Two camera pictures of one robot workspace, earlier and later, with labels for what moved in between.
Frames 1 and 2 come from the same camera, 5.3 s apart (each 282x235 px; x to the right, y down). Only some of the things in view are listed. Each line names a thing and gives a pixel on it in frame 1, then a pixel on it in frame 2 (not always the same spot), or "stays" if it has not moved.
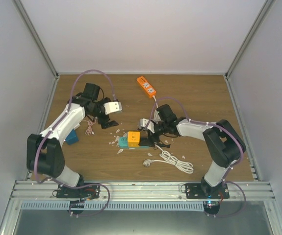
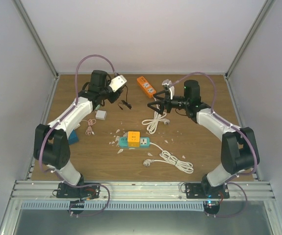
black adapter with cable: (160, 145) → (128, 105)
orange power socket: (147, 88) stays
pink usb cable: (89, 130) stays
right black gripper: (149, 142) → (167, 102)
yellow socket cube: (133, 138) stays
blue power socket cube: (72, 137) stays
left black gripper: (109, 124) → (112, 100)
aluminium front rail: (142, 190) stays
